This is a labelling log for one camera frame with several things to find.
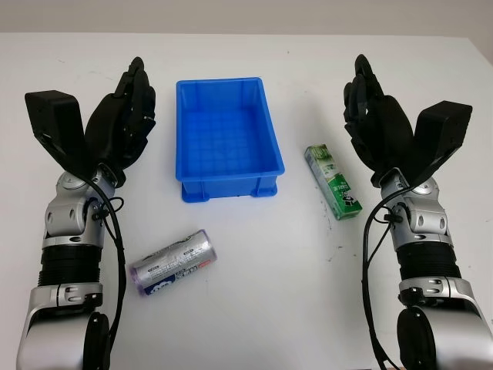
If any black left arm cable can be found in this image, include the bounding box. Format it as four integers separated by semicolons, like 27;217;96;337
79;175;129;370

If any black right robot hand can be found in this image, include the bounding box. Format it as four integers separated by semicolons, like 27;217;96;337
341;53;419;189

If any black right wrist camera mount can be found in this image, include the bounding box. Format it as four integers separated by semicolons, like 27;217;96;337
400;99;474;190

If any green toothpaste box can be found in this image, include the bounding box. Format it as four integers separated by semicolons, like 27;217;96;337
304;143;364;221

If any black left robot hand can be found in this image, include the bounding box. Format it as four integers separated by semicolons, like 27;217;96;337
83;56;158;189

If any silver bag roll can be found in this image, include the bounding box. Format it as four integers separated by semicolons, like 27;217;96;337
128;229;218;298

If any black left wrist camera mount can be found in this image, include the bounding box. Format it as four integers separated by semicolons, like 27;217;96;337
24;90;97;180

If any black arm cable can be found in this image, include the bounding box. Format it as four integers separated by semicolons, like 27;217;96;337
361;184;415;370
79;175;129;370

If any blue plastic tray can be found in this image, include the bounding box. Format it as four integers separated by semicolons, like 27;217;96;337
175;76;287;204

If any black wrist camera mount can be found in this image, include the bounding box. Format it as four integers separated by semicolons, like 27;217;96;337
400;99;474;190
24;90;97;180

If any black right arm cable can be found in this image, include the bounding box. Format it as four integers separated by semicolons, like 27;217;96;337
361;184;415;370

